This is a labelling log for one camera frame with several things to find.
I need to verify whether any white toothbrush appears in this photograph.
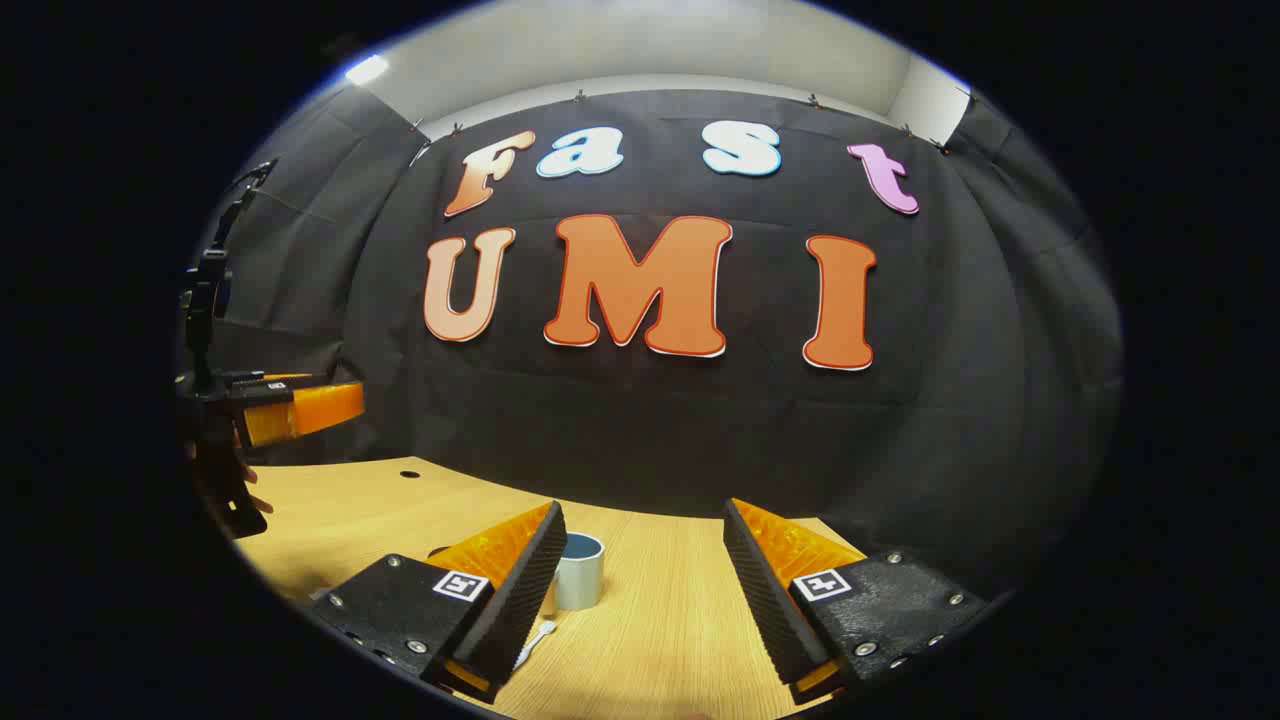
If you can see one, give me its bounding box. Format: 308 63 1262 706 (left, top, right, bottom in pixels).
514 619 557 670

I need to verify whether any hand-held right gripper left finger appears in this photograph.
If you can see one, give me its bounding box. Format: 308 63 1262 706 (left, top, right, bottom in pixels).
310 500 568 706

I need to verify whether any black backdrop cloth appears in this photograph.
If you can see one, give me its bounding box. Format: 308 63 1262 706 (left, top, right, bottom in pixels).
190 85 1126 601

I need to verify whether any pale green cup wooden handle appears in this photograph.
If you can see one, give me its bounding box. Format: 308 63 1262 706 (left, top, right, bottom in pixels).
543 532 607 616

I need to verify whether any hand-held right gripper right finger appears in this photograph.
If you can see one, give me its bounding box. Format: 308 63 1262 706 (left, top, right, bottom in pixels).
722 497 991 706

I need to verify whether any wooden desktop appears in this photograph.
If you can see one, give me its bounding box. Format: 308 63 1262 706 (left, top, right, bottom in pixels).
232 456 871 720

